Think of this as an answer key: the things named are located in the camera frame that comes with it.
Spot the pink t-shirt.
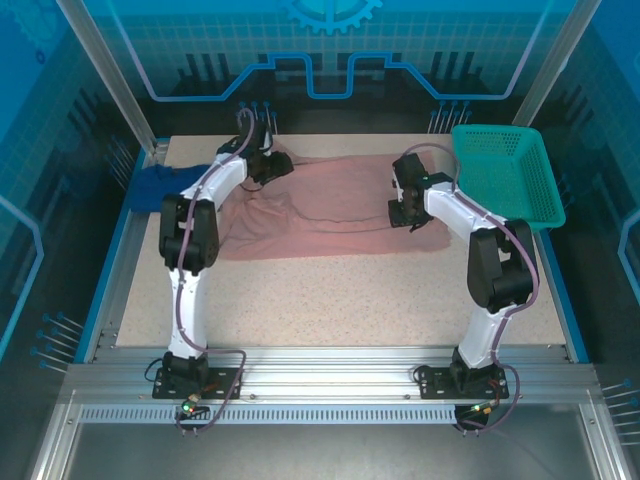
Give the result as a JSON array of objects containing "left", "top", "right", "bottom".
[{"left": 217, "top": 152, "right": 454, "bottom": 261}]

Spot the folded blue t-shirt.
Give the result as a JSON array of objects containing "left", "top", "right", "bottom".
[{"left": 128, "top": 162, "right": 214, "bottom": 216}]

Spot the green plastic basket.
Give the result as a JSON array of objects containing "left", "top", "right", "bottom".
[{"left": 451, "top": 123, "right": 567, "bottom": 236}]

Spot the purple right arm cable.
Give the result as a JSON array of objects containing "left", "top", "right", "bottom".
[{"left": 402, "top": 142, "right": 541, "bottom": 435}]

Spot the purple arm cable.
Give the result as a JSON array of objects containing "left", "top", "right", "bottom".
[
  {"left": 402, "top": 142, "right": 541, "bottom": 435},
  {"left": 172, "top": 108, "right": 256, "bottom": 437}
]

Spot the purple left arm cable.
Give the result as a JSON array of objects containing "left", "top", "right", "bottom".
[{"left": 172, "top": 108, "right": 256, "bottom": 437}]

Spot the aluminium frame post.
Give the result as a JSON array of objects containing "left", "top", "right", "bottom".
[
  {"left": 512, "top": 0, "right": 604, "bottom": 129},
  {"left": 54, "top": 0, "right": 160, "bottom": 155}
]

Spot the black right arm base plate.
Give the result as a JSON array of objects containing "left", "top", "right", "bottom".
[{"left": 417, "top": 365, "right": 511, "bottom": 400}]

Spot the aluminium mounting rail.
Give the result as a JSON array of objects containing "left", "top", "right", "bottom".
[{"left": 67, "top": 343, "right": 601, "bottom": 407}]

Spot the slotted grey cable duct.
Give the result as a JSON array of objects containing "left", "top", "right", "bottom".
[{"left": 79, "top": 404, "right": 459, "bottom": 425}]

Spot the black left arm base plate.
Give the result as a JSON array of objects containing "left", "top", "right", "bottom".
[{"left": 152, "top": 367, "right": 245, "bottom": 400}]

